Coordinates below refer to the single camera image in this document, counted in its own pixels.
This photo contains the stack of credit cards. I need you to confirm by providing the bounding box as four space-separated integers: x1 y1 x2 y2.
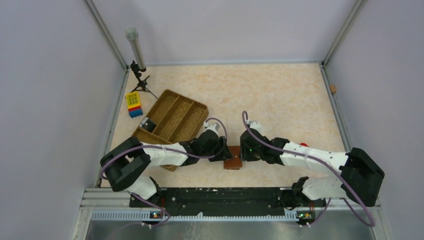
139 117 157 133

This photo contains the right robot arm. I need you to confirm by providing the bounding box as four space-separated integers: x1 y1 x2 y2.
240 128 385 207

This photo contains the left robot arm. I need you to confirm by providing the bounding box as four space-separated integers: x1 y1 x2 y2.
100 128 233 207

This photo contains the small tan wall block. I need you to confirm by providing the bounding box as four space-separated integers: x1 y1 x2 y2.
329 84 337 94

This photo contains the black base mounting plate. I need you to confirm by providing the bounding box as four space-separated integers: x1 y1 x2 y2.
129 186 327 218

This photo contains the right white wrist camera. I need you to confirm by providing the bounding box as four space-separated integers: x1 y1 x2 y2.
248 121 263 134

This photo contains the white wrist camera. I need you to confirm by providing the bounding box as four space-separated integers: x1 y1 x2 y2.
248 121 263 134
203 121 220 136

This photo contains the woven straw divided tray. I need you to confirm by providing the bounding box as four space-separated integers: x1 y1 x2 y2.
131 89 210 172

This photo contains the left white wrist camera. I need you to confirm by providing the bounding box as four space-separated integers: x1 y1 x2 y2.
203 121 220 136

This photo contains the grey tube on tripod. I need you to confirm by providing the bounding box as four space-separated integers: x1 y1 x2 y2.
124 26 158 99

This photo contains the colourful toy brick block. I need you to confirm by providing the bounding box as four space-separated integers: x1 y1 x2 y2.
125 91 144 118

